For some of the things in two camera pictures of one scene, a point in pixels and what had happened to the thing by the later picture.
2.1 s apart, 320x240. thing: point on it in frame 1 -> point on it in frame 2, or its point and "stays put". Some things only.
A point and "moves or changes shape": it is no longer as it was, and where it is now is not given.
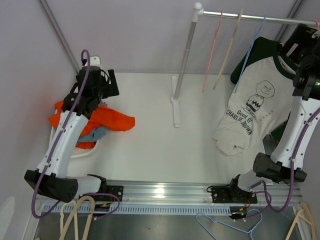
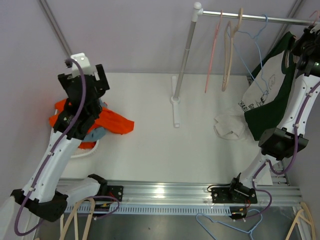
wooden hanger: (296, 221) stays put
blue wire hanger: (257, 32) -> (265, 92)
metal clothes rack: (198, 12) stays put
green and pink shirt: (261, 96) moves or changes shape
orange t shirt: (85, 145) stays put
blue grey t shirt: (98, 134) stays put
